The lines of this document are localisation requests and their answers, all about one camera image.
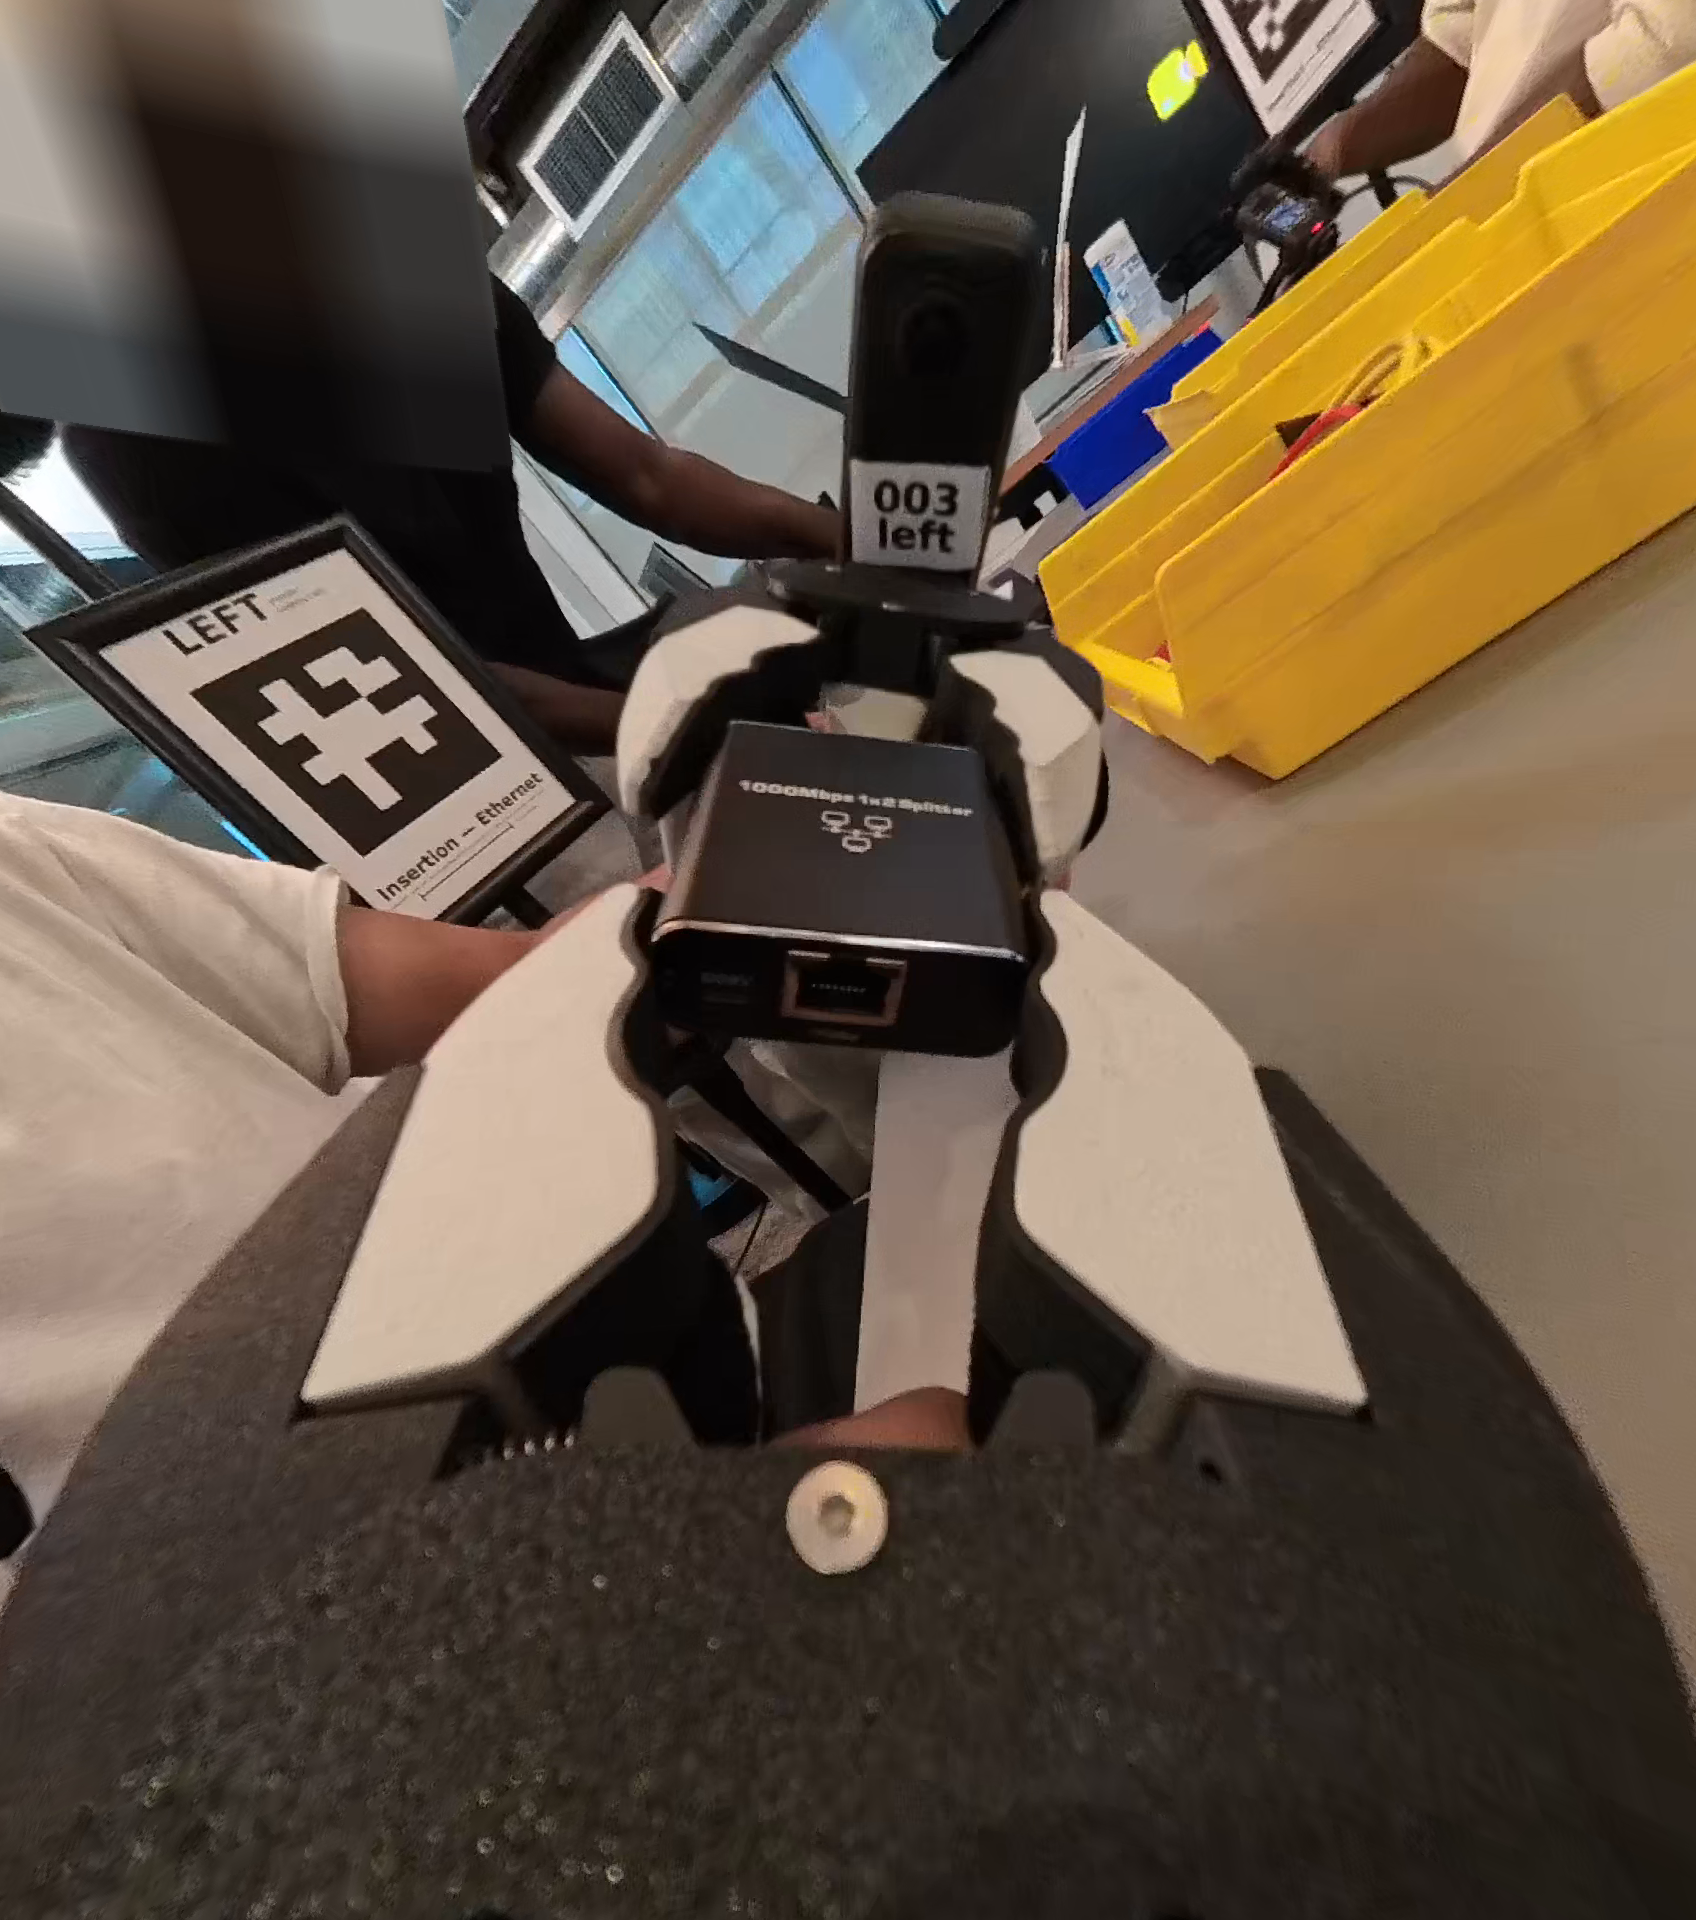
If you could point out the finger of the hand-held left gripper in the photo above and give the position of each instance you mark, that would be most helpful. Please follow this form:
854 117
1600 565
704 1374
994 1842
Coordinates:
684 675
1050 736

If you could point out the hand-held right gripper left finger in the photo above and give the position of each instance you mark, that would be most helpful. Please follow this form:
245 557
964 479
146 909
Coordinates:
519 1170

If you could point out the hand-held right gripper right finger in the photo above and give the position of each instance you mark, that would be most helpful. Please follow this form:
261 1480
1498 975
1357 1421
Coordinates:
1178 1170

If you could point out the blue plastic bin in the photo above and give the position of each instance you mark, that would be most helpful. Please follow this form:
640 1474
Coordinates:
1120 444

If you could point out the black ethernet splitter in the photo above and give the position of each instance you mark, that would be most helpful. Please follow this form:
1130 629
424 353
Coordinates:
849 839

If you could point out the person's left forearm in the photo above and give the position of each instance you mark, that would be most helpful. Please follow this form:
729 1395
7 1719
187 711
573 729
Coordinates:
488 975

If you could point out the white wipes canister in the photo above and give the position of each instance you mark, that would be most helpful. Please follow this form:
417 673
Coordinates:
1114 284

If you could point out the black display screen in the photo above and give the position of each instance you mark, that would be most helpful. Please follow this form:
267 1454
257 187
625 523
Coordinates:
998 121

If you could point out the framed marker sign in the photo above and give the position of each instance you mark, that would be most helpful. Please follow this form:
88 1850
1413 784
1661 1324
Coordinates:
338 720
1299 44

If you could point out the black camera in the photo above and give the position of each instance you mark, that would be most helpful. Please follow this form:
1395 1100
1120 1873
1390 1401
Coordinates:
1284 209

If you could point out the silver air duct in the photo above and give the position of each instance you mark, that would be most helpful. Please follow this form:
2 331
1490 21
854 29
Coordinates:
713 37

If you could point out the white wall vent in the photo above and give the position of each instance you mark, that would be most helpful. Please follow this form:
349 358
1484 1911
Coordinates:
594 128

